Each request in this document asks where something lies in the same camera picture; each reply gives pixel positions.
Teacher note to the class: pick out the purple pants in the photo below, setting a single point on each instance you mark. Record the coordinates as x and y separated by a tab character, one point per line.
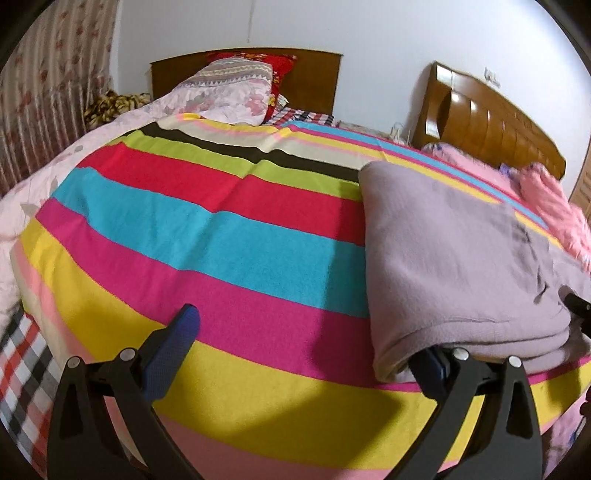
443	258

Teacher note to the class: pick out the colourful striped blanket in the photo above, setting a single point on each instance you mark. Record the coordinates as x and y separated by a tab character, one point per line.
207	277

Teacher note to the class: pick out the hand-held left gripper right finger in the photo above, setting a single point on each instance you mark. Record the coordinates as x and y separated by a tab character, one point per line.
436	369

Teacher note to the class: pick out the pink bed sheet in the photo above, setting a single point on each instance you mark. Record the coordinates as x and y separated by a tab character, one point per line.
466	159

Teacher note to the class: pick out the light wooden wardrobe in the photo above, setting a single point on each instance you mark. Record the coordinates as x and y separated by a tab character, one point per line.
582	189

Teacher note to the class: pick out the glossy carved wooden headboard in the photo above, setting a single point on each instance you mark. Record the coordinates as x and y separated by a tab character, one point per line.
485	120

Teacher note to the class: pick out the plain brown wooden headboard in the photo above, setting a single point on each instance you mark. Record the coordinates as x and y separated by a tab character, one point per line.
314	78

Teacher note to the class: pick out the red embroidered pillow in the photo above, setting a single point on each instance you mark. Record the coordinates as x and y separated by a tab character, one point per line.
281	69

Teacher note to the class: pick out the floral striped curtain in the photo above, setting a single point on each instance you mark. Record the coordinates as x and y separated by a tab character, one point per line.
51	83

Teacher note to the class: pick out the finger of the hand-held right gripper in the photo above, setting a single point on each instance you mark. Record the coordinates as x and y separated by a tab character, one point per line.
579	305

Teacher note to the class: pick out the nightstand with patterned cloth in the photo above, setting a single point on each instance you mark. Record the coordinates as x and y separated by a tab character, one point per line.
364	129

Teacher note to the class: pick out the pink floral quilt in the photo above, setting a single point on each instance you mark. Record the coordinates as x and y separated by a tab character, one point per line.
41	184

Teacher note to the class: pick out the folded floral patterned quilt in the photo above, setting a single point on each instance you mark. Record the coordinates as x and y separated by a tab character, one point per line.
221	90

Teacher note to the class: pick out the white wall socket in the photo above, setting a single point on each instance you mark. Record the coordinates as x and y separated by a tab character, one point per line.
492	76

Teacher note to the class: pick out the red plaid bed sheet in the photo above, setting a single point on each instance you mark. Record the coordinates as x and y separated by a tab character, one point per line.
23	369

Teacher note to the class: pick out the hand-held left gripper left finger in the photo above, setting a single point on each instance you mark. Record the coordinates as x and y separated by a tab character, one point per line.
167	357

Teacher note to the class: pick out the leopard print blanket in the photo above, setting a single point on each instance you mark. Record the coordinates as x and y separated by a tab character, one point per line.
111	108

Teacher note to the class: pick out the crumpled pink blanket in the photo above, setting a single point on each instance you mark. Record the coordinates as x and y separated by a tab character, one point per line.
549	198

